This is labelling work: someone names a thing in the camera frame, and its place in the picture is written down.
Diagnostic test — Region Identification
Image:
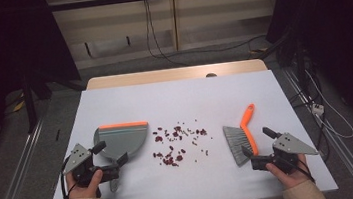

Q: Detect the black hanging cable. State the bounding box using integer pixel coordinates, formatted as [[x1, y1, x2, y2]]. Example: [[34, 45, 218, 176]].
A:
[[146, 0, 192, 71], [141, 0, 268, 61]]

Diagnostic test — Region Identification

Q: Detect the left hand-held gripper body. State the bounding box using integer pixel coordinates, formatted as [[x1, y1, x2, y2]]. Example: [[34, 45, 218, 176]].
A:
[[59, 139, 122, 190]]

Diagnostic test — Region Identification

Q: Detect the bundle of black floor cables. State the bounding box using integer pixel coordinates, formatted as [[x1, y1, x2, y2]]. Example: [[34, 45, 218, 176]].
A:
[[285, 62, 332, 164]]

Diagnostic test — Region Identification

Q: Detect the hand-held gripper black cable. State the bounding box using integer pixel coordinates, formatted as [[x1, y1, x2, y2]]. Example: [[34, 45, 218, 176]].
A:
[[285, 155, 317, 187], [57, 156, 76, 199]]

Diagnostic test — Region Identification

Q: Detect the white cable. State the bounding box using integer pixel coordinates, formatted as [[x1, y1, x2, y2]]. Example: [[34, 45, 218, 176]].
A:
[[305, 64, 353, 142]]

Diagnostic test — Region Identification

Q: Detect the black metal stand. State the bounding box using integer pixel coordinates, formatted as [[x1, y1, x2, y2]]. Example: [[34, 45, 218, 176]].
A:
[[256, 28, 310, 98], [19, 66, 90, 135]]

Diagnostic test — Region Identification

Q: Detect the orange brush with grey bristles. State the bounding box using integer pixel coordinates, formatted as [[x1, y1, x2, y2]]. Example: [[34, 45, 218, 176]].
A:
[[220, 103, 262, 169]]

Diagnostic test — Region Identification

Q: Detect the person's right hand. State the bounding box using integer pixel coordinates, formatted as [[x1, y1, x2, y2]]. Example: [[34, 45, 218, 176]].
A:
[[265, 153, 311, 193]]

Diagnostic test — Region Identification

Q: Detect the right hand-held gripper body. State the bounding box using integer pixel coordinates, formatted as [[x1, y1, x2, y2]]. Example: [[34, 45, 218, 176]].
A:
[[248, 129, 321, 177]]

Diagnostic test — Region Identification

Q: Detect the grey dustpan with orange edge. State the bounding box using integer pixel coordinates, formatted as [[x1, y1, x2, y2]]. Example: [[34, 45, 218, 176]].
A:
[[91, 120, 156, 195]]

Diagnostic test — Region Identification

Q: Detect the white power adapter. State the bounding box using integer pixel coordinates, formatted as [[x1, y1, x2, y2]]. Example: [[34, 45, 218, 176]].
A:
[[310, 102, 326, 117]]

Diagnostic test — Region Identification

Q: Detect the yellow floor tape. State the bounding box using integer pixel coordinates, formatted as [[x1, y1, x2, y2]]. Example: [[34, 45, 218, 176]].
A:
[[12, 100, 28, 113]]

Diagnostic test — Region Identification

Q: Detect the right hand-held gripper black cable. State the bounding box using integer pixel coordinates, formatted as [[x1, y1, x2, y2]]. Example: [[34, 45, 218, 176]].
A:
[[285, 155, 317, 187]]

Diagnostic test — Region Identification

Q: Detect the white table board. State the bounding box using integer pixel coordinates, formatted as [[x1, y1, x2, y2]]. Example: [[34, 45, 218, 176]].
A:
[[32, 62, 340, 199]]

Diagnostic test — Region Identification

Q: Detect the scatter of dark red beans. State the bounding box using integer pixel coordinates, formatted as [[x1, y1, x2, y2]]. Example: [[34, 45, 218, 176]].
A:
[[148, 117, 216, 170]]

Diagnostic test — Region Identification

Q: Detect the left hand-held gripper black cable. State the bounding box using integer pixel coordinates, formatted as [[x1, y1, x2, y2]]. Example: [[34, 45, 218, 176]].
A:
[[57, 156, 76, 199]]

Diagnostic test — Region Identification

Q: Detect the person's left hand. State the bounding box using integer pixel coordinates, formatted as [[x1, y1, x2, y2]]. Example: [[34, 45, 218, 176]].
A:
[[65, 168, 107, 199]]

